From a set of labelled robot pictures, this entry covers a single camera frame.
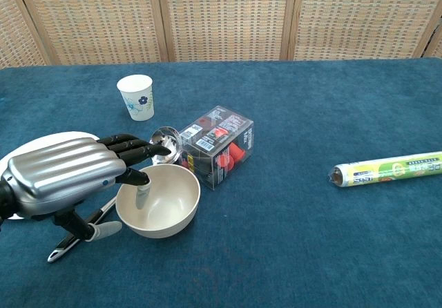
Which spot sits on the beige bowl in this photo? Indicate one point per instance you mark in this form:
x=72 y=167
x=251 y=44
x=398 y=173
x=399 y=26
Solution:
x=172 y=201

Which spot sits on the white round plate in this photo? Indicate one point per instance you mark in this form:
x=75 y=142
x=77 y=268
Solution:
x=62 y=135

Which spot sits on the woven wood folding screen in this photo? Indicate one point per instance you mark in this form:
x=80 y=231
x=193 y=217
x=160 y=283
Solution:
x=224 y=18

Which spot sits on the clear plastic box red items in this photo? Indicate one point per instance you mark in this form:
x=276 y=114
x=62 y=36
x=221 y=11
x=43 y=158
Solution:
x=224 y=142

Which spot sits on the green cling film roll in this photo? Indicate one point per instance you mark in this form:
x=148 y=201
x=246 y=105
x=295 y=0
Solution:
x=380 y=171

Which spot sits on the blue table cloth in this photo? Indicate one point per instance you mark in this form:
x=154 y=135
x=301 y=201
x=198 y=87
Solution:
x=293 y=235

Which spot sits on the white paper cup flower print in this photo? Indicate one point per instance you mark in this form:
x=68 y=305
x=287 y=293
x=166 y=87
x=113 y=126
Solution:
x=139 y=109

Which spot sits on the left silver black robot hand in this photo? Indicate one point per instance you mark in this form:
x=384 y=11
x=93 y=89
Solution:
x=65 y=173

